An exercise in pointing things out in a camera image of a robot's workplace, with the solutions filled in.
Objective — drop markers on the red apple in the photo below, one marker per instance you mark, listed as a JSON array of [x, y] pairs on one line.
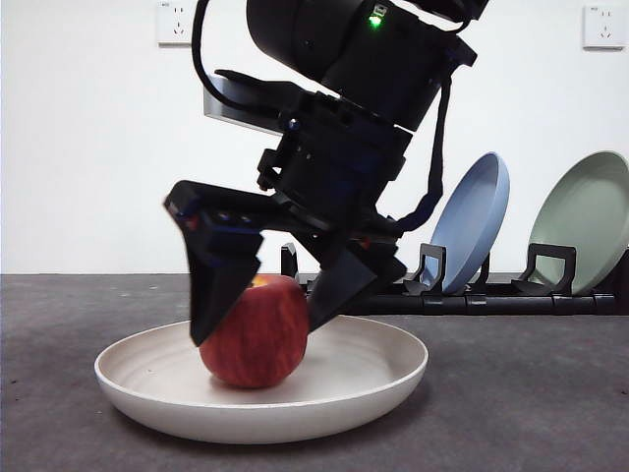
[[255, 339]]

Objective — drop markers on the blue plate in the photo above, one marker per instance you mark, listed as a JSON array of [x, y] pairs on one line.
[[476, 221]]

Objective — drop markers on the black plate rack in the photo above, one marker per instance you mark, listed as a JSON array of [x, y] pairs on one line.
[[491, 304]]

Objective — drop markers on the white wall socket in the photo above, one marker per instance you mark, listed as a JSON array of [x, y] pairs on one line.
[[604, 27], [172, 24]]

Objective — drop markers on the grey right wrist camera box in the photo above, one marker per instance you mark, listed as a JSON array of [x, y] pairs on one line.
[[236, 115]]

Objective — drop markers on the green plate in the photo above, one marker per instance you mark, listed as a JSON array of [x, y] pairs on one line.
[[585, 221]]

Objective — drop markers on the cream yellow plate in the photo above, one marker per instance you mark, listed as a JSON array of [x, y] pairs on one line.
[[354, 383]]

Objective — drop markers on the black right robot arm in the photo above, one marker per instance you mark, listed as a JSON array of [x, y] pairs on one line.
[[334, 34]]

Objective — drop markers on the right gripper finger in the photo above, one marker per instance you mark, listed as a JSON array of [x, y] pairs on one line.
[[216, 295], [344, 290]]

